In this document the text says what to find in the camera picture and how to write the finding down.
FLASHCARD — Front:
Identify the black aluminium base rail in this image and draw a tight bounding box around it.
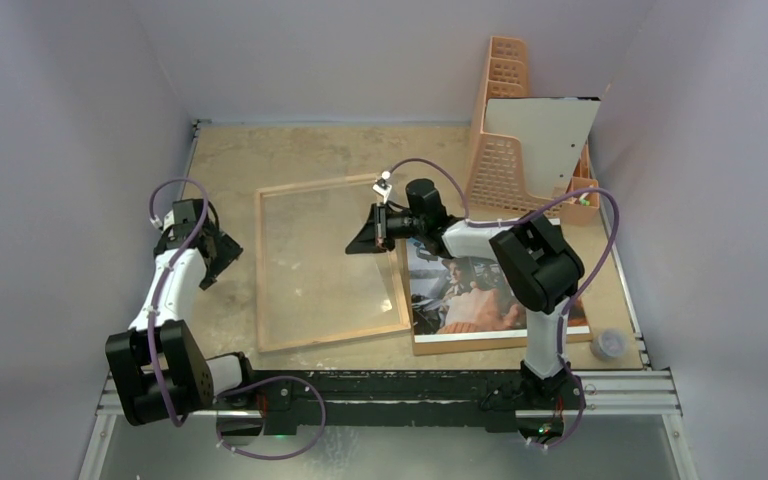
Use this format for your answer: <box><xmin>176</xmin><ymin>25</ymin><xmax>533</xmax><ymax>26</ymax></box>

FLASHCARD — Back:
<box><xmin>95</xmin><ymin>369</ymin><xmax>683</xmax><ymax>435</ymax></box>

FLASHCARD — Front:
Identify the white board sheet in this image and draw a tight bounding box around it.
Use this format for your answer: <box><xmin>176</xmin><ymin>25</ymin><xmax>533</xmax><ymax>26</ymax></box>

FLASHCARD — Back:
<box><xmin>484</xmin><ymin>97</ymin><xmax>601</xmax><ymax>199</ymax></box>

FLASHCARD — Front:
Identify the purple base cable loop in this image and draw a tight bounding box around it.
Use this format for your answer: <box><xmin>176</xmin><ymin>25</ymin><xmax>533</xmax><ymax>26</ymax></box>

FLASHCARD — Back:
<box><xmin>214</xmin><ymin>376</ymin><xmax>327</xmax><ymax>463</ymax></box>

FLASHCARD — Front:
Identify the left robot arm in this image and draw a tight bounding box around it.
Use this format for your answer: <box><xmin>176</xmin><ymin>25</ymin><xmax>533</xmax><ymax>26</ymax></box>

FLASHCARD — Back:
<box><xmin>105</xmin><ymin>199</ymin><xmax>258</xmax><ymax>426</ymax></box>

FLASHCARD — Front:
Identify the orange plastic file organizer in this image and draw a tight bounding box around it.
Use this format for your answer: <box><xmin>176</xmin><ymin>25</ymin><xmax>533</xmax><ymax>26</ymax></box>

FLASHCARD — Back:
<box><xmin>466</xmin><ymin>36</ymin><xmax>598</xmax><ymax>215</ymax></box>

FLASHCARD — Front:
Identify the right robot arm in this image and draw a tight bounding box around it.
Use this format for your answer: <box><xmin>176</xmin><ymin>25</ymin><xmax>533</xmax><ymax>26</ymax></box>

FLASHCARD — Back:
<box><xmin>345</xmin><ymin>179</ymin><xmax>584</xmax><ymax>407</ymax></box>

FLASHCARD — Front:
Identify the brown cardboard backing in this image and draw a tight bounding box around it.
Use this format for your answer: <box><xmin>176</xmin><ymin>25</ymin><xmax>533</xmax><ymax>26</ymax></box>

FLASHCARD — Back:
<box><xmin>397</xmin><ymin>218</ymin><xmax>594</xmax><ymax>358</ymax></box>

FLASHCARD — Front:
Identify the white wooden picture frame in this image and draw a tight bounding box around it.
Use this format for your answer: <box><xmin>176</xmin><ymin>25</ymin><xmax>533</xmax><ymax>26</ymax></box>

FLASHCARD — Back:
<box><xmin>254</xmin><ymin>174</ymin><xmax>410</xmax><ymax>353</ymax></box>

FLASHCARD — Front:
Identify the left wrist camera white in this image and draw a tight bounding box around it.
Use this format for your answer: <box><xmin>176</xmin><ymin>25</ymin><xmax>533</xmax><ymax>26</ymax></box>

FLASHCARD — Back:
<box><xmin>150</xmin><ymin>209</ymin><xmax>176</xmax><ymax>231</ymax></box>

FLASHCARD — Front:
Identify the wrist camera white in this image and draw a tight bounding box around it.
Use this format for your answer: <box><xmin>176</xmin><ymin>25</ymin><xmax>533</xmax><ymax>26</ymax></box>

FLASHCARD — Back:
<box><xmin>372</xmin><ymin>171</ymin><xmax>393</xmax><ymax>204</ymax></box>
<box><xmin>150</xmin><ymin>209</ymin><xmax>176</xmax><ymax>231</ymax></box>

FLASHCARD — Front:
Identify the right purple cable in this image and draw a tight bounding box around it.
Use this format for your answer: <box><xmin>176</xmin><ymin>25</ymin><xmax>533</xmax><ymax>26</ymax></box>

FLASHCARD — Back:
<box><xmin>383</xmin><ymin>157</ymin><xmax>622</xmax><ymax>372</ymax></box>

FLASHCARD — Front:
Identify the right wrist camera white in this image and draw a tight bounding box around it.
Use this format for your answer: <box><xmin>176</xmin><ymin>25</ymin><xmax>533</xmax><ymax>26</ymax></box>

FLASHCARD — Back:
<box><xmin>372</xmin><ymin>171</ymin><xmax>393</xmax><ymax>204</ymax></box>

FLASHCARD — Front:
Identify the printed photo of driver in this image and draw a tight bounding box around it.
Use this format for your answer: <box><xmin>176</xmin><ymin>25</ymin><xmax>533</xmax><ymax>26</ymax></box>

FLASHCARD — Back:
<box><xmin>443</xmin><ymin>217</ymin><xmax>585</xmax><ymax>350</ymax></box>

